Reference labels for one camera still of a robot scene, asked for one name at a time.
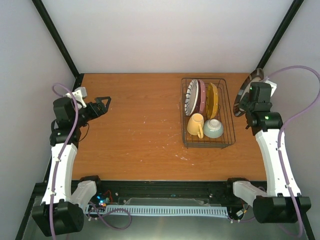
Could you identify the pink dotted scalloped plate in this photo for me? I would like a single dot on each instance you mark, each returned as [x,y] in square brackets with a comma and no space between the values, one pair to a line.
[200,104]

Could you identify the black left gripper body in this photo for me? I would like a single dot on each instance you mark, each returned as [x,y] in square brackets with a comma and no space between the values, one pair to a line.
[92,114]

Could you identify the white plate with blue stripes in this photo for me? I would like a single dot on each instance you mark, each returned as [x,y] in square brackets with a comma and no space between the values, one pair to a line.
[191,97]

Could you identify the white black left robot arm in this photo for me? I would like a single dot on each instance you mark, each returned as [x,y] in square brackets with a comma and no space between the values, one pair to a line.
[62,210]

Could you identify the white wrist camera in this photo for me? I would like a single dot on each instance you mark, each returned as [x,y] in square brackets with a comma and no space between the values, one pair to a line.
[80,94]
[272,85]

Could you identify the small green-lit circuit board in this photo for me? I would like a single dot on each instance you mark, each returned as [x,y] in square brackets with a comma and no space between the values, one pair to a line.
[103,201]

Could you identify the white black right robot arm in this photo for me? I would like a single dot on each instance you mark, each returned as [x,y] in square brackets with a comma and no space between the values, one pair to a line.
[282,202]

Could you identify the yellow ceramic mug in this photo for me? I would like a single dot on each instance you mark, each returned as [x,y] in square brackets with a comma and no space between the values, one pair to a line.
[195,125]

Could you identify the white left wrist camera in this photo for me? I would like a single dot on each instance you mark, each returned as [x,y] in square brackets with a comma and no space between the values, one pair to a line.
[80,94]

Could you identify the black right frame post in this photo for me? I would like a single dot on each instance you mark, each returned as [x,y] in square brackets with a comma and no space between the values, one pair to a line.
[286,21]

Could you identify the light blue slotted cable duct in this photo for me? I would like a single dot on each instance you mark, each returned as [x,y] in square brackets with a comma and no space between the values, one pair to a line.
[163,211]

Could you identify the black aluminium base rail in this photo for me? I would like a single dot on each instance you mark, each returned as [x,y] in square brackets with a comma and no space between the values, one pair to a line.
[217,192]

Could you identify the green patterned small bowl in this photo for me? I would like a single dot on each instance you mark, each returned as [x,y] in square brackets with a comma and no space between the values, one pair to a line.
[213,128]

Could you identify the black frame post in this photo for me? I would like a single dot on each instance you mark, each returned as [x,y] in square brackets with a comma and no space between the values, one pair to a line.
[45,16]
[286,21]

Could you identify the yellow scalloped plate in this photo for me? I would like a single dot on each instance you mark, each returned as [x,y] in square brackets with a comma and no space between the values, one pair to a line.
[212,101]

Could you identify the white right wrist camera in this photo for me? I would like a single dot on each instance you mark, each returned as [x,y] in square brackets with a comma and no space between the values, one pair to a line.
[272,85]

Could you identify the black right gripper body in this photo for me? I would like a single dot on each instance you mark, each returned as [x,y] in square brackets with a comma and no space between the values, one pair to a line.
[242,104]

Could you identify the dark wire dish rack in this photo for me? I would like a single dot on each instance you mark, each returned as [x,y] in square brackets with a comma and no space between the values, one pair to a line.
[224,115]

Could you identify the black left frame post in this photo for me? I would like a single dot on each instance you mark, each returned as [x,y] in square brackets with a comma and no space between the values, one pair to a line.
[45,16]

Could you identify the dark striped bottom plate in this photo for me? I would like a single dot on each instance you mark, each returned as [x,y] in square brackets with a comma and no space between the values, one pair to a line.
[255,76]

